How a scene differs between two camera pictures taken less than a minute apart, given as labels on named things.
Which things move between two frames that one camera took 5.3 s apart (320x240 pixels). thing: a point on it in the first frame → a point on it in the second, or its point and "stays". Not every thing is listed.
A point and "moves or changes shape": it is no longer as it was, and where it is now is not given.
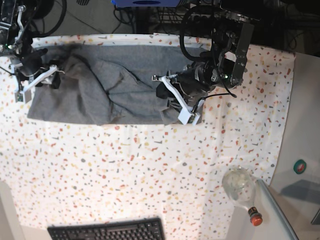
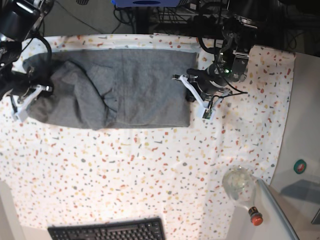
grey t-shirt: [109, 85] moves or changes shape
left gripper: [31, 65] → [34, 81]
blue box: [145, 3] stays
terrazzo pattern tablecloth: [63, 173] stays
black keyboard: [146, 229] stays
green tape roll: [299, 166] stays
